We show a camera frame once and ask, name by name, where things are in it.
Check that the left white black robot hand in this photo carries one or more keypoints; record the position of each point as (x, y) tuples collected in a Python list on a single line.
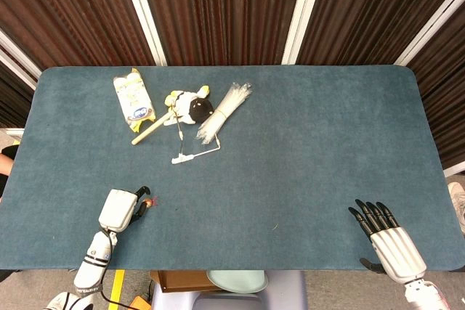
[(116, 210)]

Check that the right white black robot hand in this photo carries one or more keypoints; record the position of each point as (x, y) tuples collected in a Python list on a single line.
[(396, 252)]

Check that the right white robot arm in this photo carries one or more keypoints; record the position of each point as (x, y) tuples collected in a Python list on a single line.
[(423, 295)]

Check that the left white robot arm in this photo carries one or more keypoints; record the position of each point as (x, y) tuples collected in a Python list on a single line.
[(92, 266)]

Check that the white sneaker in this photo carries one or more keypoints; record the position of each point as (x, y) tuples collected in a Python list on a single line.
[(458, 208)]

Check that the yellow floor strip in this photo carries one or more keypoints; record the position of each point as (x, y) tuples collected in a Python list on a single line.
[(117, 290)]

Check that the wooden stick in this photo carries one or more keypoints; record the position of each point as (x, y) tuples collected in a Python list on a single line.
[(149, 132)]

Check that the orange flat object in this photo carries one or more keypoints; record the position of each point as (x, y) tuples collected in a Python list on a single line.
[(140, 303)]

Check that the brown cardboard box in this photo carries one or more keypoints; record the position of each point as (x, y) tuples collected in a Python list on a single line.
[(181, 281)]

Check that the white yellow snack packet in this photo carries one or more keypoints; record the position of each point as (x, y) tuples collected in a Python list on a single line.
[(134, 99)]

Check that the lavender plastic stool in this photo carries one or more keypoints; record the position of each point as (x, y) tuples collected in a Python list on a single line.
[(283, 292)]

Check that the black white plush toy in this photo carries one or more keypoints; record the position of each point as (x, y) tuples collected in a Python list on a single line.
[(200, 108)]

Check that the pale green round plate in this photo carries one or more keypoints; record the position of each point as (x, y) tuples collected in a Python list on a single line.
[(239, 281)]

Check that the blue felt table mat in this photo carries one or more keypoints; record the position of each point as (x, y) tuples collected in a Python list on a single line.
[(272, 179)]

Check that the white partition post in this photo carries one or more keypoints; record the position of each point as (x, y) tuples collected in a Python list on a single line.
[(432, 25), (303, 12), (143, 12), (18, 56)]

